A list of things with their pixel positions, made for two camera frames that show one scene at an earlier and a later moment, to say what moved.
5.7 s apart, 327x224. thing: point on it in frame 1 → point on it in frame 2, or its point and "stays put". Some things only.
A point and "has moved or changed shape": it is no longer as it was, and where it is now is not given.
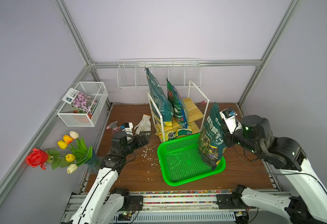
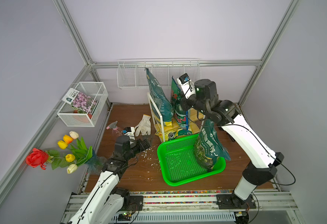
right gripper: (228, 141) → (186, 104)
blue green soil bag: (175, 99) has moved or changed shape
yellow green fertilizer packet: (182, 132) stays put
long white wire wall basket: (185, 73) stays put
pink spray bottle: (113, 126) stays put
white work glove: (144, 125) stays put
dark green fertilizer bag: (211, 139) has moved or changed shape
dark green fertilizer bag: (162, 104) stays put
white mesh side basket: (86, 108) stays put
